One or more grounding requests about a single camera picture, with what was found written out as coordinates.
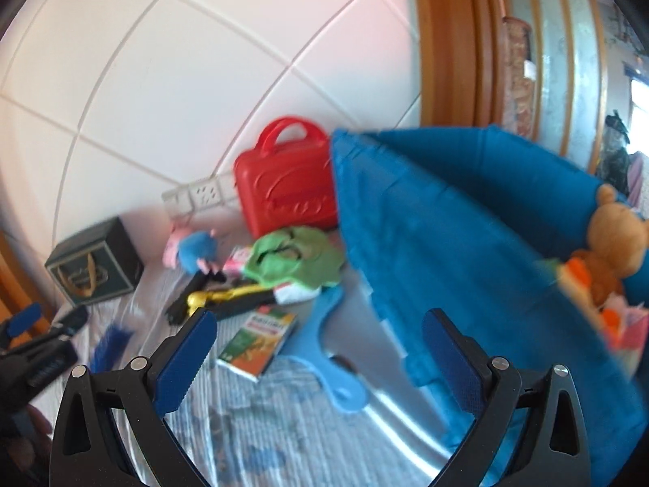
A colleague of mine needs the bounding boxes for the dark hanging clothes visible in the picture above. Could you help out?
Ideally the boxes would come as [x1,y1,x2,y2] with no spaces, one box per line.
[598,112,649,204]

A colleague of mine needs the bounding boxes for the brown plush toy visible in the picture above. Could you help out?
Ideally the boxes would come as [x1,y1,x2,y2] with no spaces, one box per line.
[583,183,649,310]

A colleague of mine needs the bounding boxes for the blue fabric storage bin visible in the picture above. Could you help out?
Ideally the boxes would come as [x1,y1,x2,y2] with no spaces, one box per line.
[329,124,649,460]

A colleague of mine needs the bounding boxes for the pink and teal box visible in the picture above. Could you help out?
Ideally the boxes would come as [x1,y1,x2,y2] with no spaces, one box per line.
[223,246,254,275]

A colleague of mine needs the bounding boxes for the wooden door frame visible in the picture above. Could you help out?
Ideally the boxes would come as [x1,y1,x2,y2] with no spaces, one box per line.
[410,0,609,173]
[0,231,56,323]

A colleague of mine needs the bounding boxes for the green and orange box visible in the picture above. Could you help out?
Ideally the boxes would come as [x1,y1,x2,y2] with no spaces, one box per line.
[217,307,299,382]

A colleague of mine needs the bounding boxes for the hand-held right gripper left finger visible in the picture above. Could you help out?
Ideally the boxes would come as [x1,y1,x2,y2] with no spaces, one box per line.
[49,308,219,487]

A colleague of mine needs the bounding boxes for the blue feather duster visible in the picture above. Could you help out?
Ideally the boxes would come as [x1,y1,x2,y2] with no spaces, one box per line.
[88,325,135,373]

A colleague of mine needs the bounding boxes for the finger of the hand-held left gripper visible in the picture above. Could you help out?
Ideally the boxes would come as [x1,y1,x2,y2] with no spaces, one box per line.
[0,303,44,340]
[48,305,89,338]

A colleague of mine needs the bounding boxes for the green flat toy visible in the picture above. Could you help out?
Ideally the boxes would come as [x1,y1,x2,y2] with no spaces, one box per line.
[243,226,348,290]

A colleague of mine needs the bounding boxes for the orange toy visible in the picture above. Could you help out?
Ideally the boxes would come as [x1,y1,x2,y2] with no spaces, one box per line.
[560,256,594,286]

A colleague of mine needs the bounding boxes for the light blue printed tablecloth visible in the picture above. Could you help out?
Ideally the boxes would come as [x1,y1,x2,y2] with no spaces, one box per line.
[30,243,457,487]

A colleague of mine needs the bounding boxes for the red plastic toy suitcase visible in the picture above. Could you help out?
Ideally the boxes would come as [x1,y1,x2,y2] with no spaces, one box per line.
[233,116,340,237]

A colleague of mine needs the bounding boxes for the pink pig plush toy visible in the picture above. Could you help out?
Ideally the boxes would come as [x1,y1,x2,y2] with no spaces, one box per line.
[162,223,221,272]

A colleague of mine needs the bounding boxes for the blue hand mirror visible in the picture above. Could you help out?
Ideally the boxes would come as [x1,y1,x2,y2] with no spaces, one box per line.
[289,284,475,460]

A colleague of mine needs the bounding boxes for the yellow and black toy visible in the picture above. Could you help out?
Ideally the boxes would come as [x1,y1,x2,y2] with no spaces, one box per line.
[165,284,277,325]

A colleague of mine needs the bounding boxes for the small white wall socket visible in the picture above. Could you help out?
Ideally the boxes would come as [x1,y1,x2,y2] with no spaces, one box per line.
[218,175,240,205]

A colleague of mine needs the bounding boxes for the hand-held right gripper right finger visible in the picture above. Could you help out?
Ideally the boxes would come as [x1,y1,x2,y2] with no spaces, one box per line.
[422,308,591,487]

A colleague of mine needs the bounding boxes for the white wall switch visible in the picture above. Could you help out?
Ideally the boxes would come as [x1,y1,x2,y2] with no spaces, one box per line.
[161,189,196,216]

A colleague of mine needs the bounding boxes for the dark gift bag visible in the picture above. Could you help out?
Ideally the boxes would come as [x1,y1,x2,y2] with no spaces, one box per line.
[45,215,145,308]

